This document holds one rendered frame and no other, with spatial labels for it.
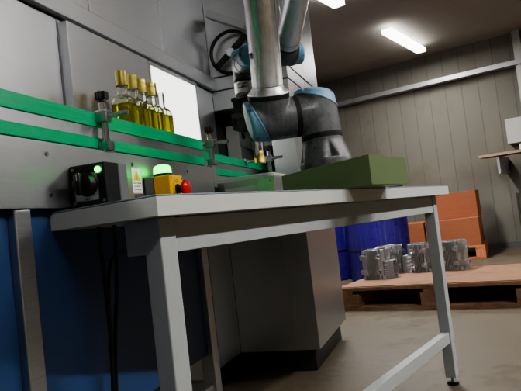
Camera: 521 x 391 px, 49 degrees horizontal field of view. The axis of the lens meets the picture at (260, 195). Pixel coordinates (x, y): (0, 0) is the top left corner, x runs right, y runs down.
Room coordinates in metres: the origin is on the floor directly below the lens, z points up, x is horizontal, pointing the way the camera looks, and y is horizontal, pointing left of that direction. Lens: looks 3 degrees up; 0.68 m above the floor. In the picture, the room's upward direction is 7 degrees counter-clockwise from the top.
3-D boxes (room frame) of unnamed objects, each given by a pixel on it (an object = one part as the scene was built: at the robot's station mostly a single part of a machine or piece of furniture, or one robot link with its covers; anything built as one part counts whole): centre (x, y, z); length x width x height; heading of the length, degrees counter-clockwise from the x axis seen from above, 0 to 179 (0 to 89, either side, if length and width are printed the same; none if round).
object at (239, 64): (1.81, -0.03, 1.22); 0.11 x 0.11 x 0.08; 10
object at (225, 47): (2.64, 0.06, 1.49); 0.21 x 0.05 x 0.21; 72
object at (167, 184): (1.38, 0.23, 0.79); 0.07 x 0.07 x 0.07; 72
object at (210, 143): (1.81, 0.16, 0.95); 0.17 x 0.03 x 0.12; 72
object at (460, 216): (7.24, -2.07, 0.40); 1.43 x 1.12 x 0.80; 56
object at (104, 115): (1.23, 0.30, 0.94); 0.07 x 0.04 x 0.13; 72
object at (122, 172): (1.11, 0.31, 0.79); 0.08 x 0.08 x 0.08; 72
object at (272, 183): (1.90, 0.06, 0.79); 0.27 x 0.17 x 0.08; 72
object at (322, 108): (1.62, -0.18, 0.98); 0.13 x 0.12 x 0.14; 100
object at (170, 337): (1.61, -0.21, 0.36); 1.51 x 0.09 x 0.71; 146
